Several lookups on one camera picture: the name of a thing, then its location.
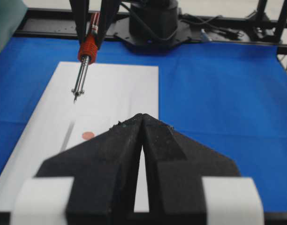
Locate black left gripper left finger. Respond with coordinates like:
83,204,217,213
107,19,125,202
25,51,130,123
36,113,143,225

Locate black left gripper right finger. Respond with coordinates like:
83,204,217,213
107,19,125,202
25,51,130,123
142,114,241,225

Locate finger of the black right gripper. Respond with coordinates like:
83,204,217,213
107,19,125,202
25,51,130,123
69,0,89,45
96,0,121,49

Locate red handled soldering iron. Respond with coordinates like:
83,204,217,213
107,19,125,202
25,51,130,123
72,12,100,103

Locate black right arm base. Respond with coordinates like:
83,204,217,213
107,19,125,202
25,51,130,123
112,0,202,51

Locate red dot mark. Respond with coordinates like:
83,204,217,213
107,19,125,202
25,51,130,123
82,131,95,140

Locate green fabric backdrop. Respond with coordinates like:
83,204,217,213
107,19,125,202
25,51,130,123
0,0,27,53

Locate white foam board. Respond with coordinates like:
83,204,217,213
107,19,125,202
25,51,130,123
0,62,159,211

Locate blue table cloth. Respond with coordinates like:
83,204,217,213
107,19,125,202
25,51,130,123
0,37,287,212

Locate black aluminium frame rail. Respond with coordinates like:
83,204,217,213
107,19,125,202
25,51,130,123
14,8,287,54

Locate black camera cable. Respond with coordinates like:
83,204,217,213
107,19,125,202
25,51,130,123
178,13,247,42

